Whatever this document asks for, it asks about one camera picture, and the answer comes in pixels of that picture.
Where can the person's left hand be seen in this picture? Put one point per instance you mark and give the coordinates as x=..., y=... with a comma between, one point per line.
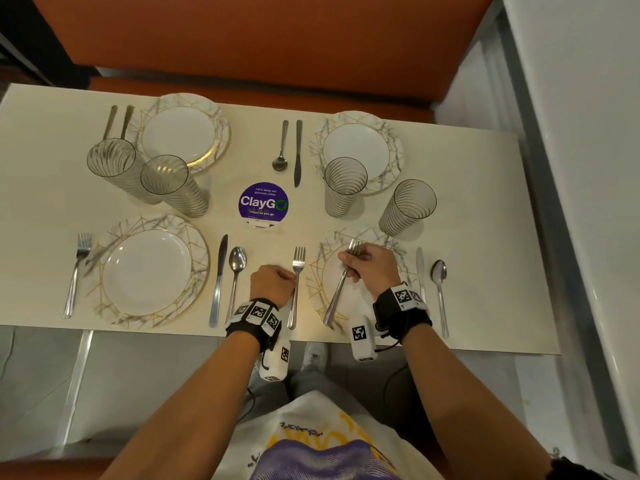
x=270, y=284

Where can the person's right hand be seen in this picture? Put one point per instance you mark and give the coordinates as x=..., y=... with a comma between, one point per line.
x=377, y=269

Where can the person's left fingers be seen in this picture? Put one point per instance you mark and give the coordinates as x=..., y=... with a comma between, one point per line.
x=289, y=282

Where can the person's right fingers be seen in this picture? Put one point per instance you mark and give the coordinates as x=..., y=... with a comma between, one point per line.
x=352, y=262

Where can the silver fork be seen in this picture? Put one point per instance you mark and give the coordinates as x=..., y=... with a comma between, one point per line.
x=298, y=257
x=76, y=279
x=336, y=297

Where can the person's right forearm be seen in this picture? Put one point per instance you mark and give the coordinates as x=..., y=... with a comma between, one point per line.
x=465, y=409

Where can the person's left forearm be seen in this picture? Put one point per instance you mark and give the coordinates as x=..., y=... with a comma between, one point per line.
x=200, y=414

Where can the white gold-patterned plate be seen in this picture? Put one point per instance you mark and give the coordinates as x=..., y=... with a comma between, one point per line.
x=367, y=139
x=320, y=274
x=182, y=132
x=147, y=272

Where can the silver spoon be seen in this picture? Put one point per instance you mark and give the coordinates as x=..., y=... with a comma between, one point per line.
x=439, y=272
x=237, y=259
x=280, y=162

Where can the silver table knife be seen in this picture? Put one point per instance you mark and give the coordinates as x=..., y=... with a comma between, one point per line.
x=298, y=154
x=420, y=269
x=218, y=279

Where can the ribbed clear drinking glass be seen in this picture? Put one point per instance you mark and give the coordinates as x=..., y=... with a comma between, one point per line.
x=177, y=187
x=405, y=207
x=120, y=167
x=344, y=187

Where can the white shoe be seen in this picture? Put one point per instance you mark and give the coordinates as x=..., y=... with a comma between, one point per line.
x=315, y=354

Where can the round purple table sign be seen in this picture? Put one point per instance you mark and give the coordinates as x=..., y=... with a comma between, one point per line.
x=263, y=202

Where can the grey trousers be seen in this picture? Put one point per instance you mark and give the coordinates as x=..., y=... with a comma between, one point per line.
x=315, y=384

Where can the white printed shirt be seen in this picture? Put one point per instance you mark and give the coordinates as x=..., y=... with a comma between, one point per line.
x=320, y=444

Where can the metal table leg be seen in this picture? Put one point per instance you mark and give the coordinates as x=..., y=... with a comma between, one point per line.
x=77, y=384

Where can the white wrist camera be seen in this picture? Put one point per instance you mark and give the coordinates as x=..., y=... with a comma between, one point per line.
x=362, y=339
x=276, y=359

